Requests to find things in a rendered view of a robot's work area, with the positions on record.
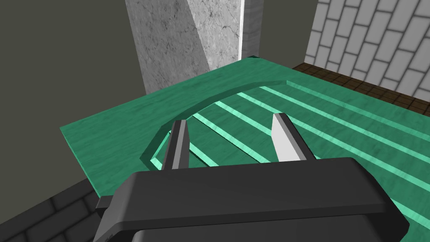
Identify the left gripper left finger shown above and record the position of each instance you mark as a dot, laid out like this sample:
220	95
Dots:
177	148

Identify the grey marble pillar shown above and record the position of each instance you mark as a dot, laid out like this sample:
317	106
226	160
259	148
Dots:
181	40

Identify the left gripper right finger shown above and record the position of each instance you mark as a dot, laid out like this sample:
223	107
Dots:
286	141

